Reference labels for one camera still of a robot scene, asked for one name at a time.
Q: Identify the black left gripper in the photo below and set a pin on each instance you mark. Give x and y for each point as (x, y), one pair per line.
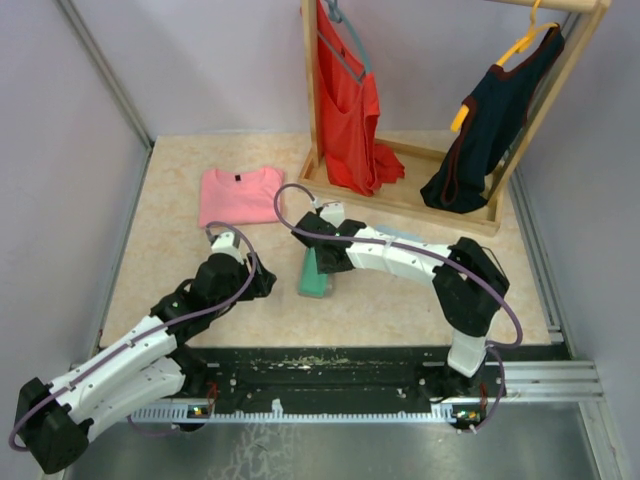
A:
(260, 285)

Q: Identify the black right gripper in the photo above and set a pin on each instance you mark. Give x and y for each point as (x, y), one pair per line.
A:
(328, 270)

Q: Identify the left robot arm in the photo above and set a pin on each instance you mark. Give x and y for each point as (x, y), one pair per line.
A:
(56, 421)

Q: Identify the light blue cleaning cloth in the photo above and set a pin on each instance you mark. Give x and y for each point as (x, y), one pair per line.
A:
(387, 230)

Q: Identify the wooden clothes rack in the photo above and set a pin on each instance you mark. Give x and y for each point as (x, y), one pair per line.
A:
(427, 57)

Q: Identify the pink folded t-shirt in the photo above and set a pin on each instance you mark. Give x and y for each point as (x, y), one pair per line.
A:
(245, 198)

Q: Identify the red t-shirt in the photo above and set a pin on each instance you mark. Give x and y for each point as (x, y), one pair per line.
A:
(350, 112)

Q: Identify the navy tank top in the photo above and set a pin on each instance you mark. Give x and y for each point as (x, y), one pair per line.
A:
(497, 111)

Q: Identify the yellow hanger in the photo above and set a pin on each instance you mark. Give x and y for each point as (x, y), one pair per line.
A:
(519, 47)

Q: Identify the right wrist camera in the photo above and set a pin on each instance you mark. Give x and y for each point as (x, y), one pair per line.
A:
(328, 217)

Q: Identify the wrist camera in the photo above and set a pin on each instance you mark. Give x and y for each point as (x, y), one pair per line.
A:
(227, 243)
(328, 217)

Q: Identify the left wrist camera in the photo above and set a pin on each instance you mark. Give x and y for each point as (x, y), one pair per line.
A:
(227, 243)

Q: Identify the aluminium frame post left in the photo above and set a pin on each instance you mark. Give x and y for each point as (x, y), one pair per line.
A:
(105, 71)

